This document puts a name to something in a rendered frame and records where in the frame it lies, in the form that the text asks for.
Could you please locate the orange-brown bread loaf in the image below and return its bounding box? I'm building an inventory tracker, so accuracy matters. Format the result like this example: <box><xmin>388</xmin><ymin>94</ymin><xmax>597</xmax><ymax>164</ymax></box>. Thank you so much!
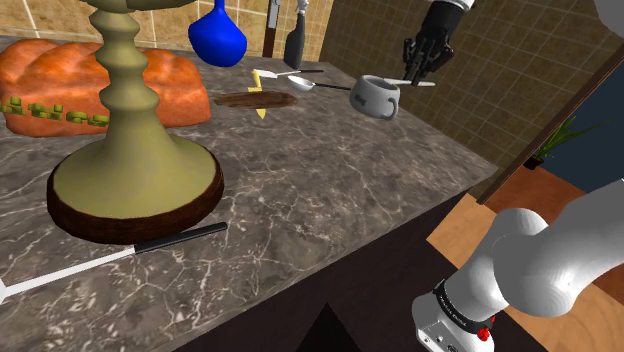
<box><xmin>0</xmin><ymin>38</ymin><xmax>213</xmax><ymax>139</ymax></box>

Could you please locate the dark brown door frame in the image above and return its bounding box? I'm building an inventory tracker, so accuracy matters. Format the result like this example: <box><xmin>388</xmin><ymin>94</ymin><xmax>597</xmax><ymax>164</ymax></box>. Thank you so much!
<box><xmin>476</xmin><ymin>44</ymin><xmax>624</xmax><ymax>206</ymax></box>

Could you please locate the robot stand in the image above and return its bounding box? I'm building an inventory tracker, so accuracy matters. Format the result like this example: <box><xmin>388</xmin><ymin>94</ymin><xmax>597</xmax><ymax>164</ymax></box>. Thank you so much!
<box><xmin>297</xmin><ymin>237</ymin><xmax>553</xmax><ymax>352</ymax></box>

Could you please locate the green potted plant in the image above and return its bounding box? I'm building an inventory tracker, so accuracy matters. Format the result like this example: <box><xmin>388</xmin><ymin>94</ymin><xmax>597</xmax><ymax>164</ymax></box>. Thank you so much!
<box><xmin>522</xmin><ymin>115</ymin><xmax>606</xmax><ymax>171</ymax></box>

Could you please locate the brown and grey upright tool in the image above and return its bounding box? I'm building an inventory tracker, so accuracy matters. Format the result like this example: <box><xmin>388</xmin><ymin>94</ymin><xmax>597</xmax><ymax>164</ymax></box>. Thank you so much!
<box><xmin>261</xmin><ymin>0</ymin><xmax>282</xmax><ymax>60</ymax></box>

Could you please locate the brown oval wooden board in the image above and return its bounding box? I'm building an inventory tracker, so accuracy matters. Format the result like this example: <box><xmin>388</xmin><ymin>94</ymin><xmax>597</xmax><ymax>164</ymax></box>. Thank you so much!
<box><xmin>212</xmin><ymin>90</ymin><xmax>299</xmax><ymax>109</ymax></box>

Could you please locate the blue round vase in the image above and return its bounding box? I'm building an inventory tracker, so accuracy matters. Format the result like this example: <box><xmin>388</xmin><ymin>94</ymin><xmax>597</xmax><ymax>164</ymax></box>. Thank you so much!
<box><xmin>187</xmin><ymin>0</ymin><xmax>248</xmax><ymax>68</ymax></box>

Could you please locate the yellow thin shape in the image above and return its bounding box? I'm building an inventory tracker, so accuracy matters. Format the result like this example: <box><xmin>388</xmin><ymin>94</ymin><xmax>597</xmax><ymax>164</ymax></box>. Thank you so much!
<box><xmin>247</xmin><ymin>69</ymin><xmax>268</xmax><ymax>121</ymax></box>

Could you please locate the grey mug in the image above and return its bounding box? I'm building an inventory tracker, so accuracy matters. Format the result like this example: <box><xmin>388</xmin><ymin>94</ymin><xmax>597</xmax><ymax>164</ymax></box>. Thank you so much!
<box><xmin>348</xmin><ymin>74</ymin><xmax>402</xmax><ymax>122</ymax></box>

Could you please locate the green chain of small blocks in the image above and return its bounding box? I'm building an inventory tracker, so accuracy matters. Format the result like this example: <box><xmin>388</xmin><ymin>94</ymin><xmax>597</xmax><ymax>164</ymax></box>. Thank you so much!
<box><xmin>0</xmin><ymin>96</ymin><xmax>111</xmax><ymax>129</ymax></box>

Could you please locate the small white knife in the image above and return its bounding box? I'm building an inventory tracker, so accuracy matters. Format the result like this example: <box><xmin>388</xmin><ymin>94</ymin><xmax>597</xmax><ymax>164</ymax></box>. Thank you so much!
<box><xmin>382</xmin><ymin>77</ymin><xmax>437</xmax><ymax>88</ymax></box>

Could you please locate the olive candlestick with brown base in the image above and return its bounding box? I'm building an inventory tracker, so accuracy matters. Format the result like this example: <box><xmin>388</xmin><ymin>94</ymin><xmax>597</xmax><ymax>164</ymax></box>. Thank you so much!
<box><xmin>46</xmin><ymin>0</ymin><xmax>226</xmax><ymax>246</ymax></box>

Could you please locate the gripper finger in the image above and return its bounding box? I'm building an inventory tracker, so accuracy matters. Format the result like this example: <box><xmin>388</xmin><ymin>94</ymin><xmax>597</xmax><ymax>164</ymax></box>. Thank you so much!
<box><xmin>402</xmin><ymin>37</ymin><xmax>430</xmax><ymax>87</ymax></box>
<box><xmin>428</xmin><ymin>42</ymin><xmax>456</xmax><ymax>75</ymax></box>

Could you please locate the white spoon with black handle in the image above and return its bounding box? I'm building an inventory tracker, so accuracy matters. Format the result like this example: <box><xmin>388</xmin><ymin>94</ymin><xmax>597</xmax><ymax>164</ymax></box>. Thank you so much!
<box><xmin>252</xmin><ymin>68</ymin><xmax>325</xmax><ymax>80</ymax></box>

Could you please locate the dark bottle with grey cap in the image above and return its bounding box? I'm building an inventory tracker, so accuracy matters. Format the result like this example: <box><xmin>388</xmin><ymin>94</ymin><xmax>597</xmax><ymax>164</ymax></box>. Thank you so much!
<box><xmin>283</xmin><ymin>0</ymin><xmax>311</xmax><ymax>70</ymax></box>

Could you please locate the silver spoon with black handle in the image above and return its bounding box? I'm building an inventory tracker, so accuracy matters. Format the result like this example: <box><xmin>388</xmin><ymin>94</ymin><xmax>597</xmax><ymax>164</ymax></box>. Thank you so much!
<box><xmin>286</xmin><ymin>74</ymin><xmax>353</xmax><ymax>93</ymax></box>

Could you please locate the long white black-handled utensil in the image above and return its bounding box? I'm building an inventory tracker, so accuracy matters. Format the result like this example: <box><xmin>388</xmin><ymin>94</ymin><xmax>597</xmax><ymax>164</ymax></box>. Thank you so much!
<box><xmin>0</xmin><ymin>221</ymin><xmax>229</xmax><ymax>304</ymax></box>

